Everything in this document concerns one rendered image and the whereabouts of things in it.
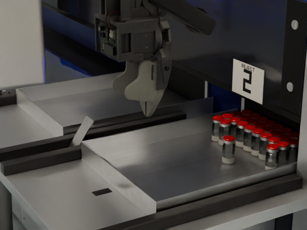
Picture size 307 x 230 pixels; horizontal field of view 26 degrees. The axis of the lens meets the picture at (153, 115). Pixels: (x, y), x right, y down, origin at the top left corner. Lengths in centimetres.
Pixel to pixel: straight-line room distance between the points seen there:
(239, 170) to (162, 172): 13
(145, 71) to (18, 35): 91
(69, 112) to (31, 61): 44
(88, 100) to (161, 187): 45
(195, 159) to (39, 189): 28
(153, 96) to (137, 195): 16
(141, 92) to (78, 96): 58
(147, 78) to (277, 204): 29
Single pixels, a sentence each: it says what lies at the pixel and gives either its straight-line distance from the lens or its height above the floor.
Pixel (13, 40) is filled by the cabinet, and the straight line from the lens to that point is 180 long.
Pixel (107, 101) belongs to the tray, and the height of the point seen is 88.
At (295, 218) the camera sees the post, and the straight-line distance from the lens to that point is 114.
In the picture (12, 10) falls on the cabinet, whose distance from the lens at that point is 178.
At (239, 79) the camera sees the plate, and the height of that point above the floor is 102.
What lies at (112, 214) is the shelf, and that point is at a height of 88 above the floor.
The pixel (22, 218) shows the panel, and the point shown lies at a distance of 260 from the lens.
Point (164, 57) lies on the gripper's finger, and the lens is 90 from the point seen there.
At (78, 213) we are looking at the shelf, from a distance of 101.
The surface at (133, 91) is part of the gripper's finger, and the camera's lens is 92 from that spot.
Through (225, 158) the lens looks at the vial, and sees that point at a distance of 116.
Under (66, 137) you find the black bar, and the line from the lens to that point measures 123.
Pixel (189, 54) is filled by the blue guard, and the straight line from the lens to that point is 130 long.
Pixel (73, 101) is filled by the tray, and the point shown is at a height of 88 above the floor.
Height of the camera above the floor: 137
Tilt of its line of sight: 20 degrees down
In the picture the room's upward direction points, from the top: straight up
